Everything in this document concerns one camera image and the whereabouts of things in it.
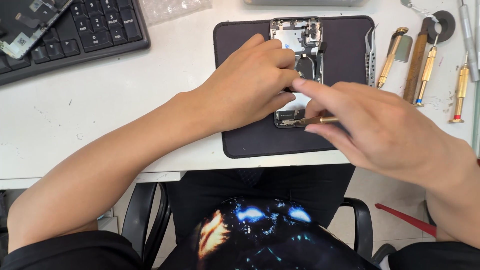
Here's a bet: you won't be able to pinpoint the person's right hand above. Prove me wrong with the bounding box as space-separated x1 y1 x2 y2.
292 78 479 191

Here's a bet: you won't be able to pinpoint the person's left hand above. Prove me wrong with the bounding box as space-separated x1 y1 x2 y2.
194 34 301 134

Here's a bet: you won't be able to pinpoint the gold precision screwdriver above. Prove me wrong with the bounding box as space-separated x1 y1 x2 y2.
281 115 340 126

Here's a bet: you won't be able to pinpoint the phone housing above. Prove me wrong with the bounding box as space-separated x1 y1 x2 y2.
269 16 328 129

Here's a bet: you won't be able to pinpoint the silver tweezers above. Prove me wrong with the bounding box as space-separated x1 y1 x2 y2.
364 23 379 89

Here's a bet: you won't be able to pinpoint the gold screwdriver plain tip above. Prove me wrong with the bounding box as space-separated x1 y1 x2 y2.
377 27 409 89

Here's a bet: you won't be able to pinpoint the red plastic bar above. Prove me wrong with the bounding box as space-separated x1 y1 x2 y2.
375 203 437 238

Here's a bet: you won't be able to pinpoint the flat metal scraper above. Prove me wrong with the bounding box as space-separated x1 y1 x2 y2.
390 34 413 63

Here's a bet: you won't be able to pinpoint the dark work mat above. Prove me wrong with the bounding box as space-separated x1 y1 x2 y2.
213 15 376 159

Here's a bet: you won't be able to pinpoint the clear plastic bag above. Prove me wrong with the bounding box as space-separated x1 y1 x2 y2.
139 0 213 25

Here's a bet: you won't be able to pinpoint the silver screwdriver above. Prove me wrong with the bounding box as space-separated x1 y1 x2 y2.
458 0 480 82

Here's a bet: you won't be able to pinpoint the silver pry tool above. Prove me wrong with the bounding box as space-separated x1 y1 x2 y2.
400 0 439 21

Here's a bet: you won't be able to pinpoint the black printed shirt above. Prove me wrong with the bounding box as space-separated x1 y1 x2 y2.
0 197 480 270

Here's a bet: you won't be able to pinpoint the black keyboard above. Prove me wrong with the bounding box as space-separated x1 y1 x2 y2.
0 0 151 87

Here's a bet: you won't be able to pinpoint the black office chair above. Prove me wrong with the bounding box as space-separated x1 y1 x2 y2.
121 182 374 269

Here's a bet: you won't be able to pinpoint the detached phone screen assembly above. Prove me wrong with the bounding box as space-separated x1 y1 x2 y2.
0 0 74 61

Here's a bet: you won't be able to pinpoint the brown wooden handle tool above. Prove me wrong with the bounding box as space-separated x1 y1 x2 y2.
403 17 432 104

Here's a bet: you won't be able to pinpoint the gold screwdriver blue ring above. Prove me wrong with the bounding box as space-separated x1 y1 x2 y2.
413 34 440 108

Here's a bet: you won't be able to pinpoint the gold screwdriver red ring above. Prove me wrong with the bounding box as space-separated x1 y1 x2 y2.
449 52 470 124

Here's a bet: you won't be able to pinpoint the black ring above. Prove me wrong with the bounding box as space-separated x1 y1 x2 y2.
427 10 456 44

